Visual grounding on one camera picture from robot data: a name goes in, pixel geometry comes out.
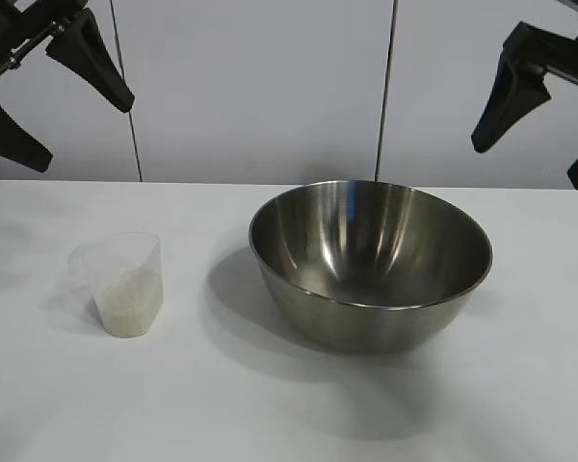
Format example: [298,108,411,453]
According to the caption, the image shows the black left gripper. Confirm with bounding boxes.
[0,0,137,173]

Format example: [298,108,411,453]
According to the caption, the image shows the stainless steel mixing bowl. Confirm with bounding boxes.
[249,180,493,355]

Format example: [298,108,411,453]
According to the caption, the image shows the white rice grains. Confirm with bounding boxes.
[93,267,165,340]

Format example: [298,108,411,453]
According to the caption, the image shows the clear plastic measuring cup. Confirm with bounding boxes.
[66,231,166,341]

